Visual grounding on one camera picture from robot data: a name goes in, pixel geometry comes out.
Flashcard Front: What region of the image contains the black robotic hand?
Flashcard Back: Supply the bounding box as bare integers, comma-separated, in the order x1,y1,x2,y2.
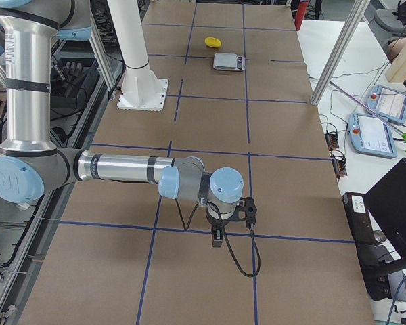
51,61,97,100

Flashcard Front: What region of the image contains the black desktop computer box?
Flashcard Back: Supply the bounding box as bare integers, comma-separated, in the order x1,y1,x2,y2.
342,192,406,302

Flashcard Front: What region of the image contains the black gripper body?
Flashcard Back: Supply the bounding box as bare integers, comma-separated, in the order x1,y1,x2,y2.
206,211,233,234

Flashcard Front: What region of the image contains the near blue teach pendant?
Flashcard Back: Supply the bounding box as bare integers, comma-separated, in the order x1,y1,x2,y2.
348,112,397,158

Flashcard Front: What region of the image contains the orange circuit board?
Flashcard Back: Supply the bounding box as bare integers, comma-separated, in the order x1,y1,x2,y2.
325,123,339,151
330,149,347,179

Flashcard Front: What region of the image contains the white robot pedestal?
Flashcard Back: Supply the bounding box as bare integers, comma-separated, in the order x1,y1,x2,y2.
108,0,168,111

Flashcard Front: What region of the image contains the red cylinder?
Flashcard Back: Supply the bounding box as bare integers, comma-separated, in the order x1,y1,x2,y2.
294,0,309,31

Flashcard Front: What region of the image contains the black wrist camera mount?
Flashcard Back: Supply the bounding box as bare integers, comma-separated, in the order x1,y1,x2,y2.
235,197,257,235

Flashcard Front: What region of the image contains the far orange circuit board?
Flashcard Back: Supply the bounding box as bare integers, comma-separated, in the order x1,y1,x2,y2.
325,123,339,151

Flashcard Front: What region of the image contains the black monitor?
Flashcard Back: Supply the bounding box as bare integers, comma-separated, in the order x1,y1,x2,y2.
365,158,406,258

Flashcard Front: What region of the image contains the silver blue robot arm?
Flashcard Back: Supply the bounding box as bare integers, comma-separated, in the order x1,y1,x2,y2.
0,1,244,247

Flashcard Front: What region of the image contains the silver digital kitchen scale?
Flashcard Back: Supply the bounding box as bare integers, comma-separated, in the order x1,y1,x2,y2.
213,53,246,72

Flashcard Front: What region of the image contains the yellow mango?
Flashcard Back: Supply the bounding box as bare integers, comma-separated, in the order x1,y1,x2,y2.
204,37,222,49

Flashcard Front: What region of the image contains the far blue teach pendant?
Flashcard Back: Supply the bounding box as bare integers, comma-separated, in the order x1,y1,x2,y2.
367,85,406,125

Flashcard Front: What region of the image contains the aluminium frame post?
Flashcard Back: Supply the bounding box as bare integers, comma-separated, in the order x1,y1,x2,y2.
311,0,370,105

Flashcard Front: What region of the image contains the near orange circuit board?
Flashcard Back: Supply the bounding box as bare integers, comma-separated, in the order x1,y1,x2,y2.
330,149,347,179

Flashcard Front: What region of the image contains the blue teach pendant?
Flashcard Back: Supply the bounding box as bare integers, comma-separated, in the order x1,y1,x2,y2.
367,85,406,125
348,112,397,158

